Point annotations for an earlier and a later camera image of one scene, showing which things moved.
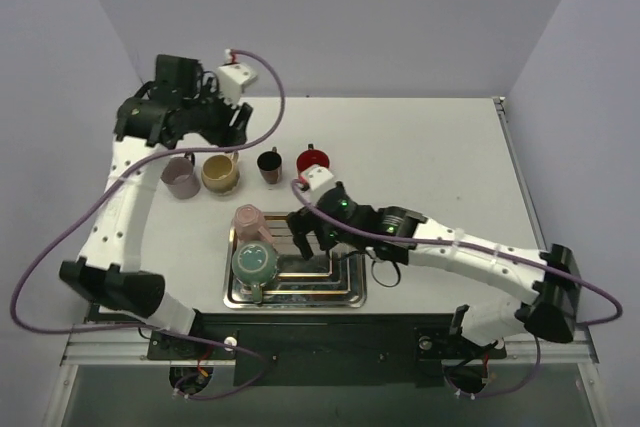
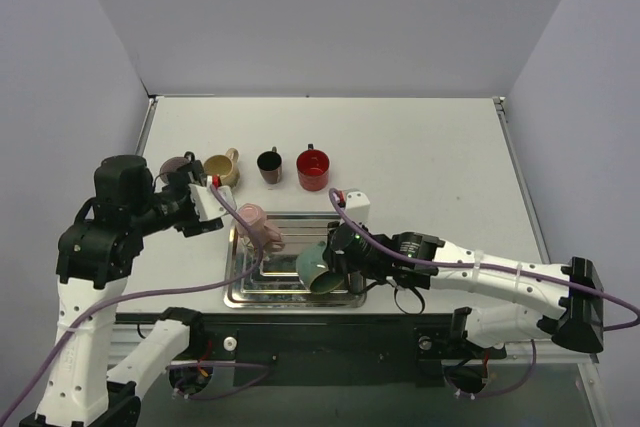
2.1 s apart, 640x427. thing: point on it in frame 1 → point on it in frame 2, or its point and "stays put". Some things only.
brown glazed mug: x=270 y=166 stays put
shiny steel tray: x=320 y=282 stays put
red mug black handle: x=309 y=158 stays put
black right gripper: x=308 y=226 → x=338 y=253
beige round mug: x=220 y=173 stays put
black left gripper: x=232 y=125 → x=192 y=173
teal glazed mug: x=255 y=263 → x=313 y=272
